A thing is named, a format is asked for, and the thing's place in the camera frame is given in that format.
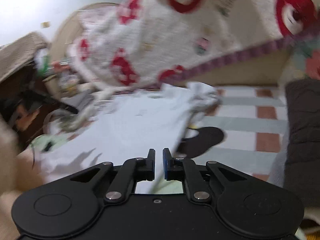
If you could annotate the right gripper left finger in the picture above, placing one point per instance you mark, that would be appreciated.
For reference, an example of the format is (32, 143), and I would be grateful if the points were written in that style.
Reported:
(73, 207)

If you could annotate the white quilt red bears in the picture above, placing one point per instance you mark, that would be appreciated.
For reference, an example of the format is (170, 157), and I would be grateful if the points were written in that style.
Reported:
(140, 43)

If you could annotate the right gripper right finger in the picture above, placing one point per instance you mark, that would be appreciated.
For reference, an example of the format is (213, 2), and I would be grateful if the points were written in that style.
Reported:
(235, 204)

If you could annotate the brown wooden cabinet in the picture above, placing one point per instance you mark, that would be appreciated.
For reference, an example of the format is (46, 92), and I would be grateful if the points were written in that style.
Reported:
(25, 102)

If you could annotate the dark grey cushion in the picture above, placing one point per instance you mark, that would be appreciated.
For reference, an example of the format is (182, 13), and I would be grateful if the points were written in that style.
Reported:
(301, 174)

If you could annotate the black slipper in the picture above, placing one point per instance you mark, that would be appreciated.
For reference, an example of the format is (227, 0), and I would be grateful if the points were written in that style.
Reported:
(197, 142)

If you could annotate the white t-shirt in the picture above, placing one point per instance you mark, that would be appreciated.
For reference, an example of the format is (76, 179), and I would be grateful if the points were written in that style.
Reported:
(128, 126)

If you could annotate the floral cloth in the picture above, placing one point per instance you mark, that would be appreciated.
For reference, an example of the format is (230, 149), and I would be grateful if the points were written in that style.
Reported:
(302, 63)

